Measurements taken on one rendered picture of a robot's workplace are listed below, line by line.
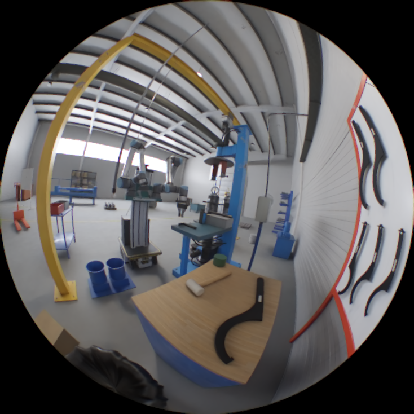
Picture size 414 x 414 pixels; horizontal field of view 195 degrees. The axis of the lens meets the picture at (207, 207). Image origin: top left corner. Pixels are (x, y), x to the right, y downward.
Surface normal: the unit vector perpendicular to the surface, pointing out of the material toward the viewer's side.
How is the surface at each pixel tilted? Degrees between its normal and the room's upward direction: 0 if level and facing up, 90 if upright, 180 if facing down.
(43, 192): 90
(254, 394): 0
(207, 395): 0
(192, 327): 0
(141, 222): 90
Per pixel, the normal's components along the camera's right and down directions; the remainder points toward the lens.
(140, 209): 0.75, 0.16
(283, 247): -0.58, -0.02
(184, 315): 0.15, -0.99
